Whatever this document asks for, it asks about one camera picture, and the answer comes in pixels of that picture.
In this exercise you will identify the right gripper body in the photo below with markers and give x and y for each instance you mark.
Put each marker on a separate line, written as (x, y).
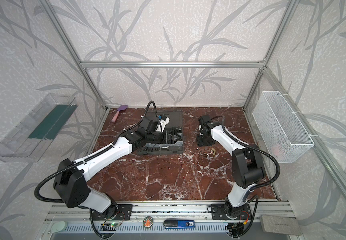
(204, 138)

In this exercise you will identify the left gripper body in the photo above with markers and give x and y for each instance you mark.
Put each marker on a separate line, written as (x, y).
(167, 136)

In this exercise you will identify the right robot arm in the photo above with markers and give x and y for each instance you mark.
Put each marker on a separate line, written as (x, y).
(247, 161)

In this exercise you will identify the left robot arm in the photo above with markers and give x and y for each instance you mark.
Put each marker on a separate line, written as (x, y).
(71, 178)

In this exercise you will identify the grey plastic organizer box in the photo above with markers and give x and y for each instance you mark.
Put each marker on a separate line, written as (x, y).
(174, 137)

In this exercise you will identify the purple pink brush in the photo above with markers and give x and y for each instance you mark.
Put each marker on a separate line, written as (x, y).
(120, 109)

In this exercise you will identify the round orange badge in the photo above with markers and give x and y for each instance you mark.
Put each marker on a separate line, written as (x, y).
(148, 222)

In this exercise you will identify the blue black usb device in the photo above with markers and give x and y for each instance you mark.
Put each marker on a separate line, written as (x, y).
(179, 224)

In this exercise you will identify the grey foam pad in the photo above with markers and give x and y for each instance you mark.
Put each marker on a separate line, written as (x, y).
(280, 225)

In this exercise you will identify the white round knob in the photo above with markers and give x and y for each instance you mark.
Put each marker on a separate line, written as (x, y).
(58, 227)

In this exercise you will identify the white wire mesh basket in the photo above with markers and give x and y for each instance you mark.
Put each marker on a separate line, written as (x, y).
(284, 135)

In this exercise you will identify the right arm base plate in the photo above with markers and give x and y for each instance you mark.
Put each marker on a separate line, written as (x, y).
(226, 212)

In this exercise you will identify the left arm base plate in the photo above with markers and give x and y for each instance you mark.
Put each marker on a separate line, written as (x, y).
(120, 212)

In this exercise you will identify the clear wall shelf tray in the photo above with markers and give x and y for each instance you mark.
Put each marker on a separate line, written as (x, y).
(30, 139)

